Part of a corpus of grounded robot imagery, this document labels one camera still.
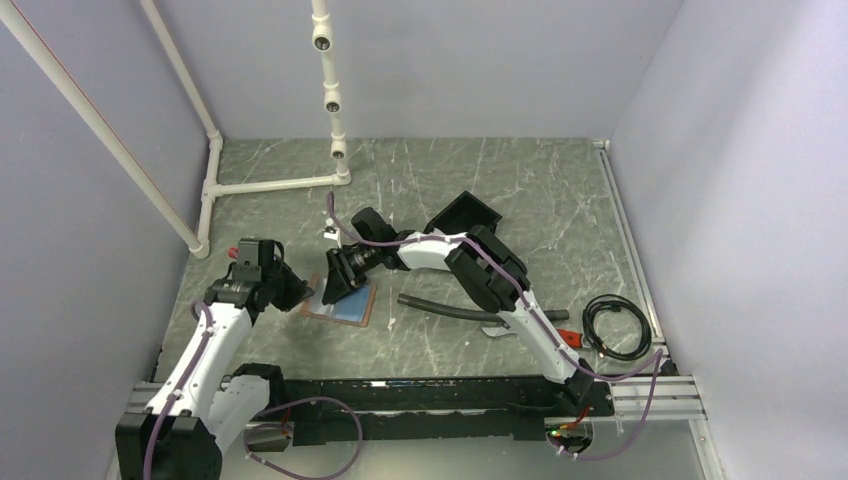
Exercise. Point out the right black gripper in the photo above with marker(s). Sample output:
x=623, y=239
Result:
x=342, y=275

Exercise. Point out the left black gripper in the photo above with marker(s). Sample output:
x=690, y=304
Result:
x=298, y=290

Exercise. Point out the brown leather card holder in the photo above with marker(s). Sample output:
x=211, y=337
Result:
x=353, y=310

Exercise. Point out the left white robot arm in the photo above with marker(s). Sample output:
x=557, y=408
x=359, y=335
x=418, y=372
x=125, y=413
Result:
x=185, y=429

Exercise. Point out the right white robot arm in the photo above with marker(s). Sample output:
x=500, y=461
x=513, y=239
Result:
x=462, y=241

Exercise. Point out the black plastic card tray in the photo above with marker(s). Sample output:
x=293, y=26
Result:
x=462, y=214

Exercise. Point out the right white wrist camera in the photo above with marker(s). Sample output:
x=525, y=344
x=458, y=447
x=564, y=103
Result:
x=331, y=233

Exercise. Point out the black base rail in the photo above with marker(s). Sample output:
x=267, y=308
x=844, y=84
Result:
x=518, y=407

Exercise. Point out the red handled pruning shears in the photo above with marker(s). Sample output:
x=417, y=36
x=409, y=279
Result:
x=573, y=339

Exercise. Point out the aluminium frame rail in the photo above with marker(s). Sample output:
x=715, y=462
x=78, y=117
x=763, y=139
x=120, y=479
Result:
x=630, y=247

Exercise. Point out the white pvc pipe frame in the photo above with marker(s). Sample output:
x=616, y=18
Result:
x=103, y=140

